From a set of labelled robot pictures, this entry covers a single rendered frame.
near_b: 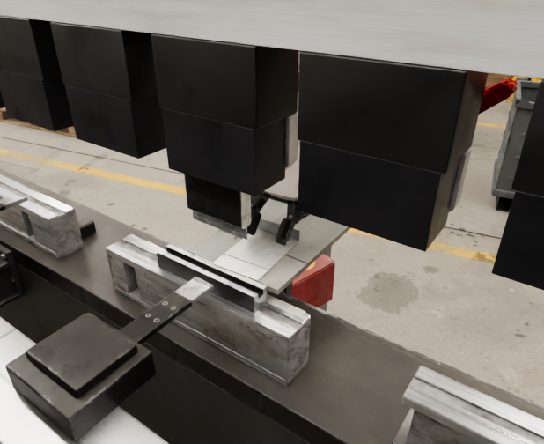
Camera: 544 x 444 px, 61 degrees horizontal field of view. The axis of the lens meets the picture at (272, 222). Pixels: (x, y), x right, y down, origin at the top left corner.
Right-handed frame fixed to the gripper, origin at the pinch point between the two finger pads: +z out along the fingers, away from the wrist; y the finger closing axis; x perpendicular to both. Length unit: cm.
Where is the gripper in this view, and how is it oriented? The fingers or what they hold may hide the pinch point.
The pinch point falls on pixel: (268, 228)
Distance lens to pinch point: 75.4
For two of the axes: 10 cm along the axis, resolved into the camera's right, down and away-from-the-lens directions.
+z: -3.4, 9.4, -0.9
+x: 4.0, 2.3, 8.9
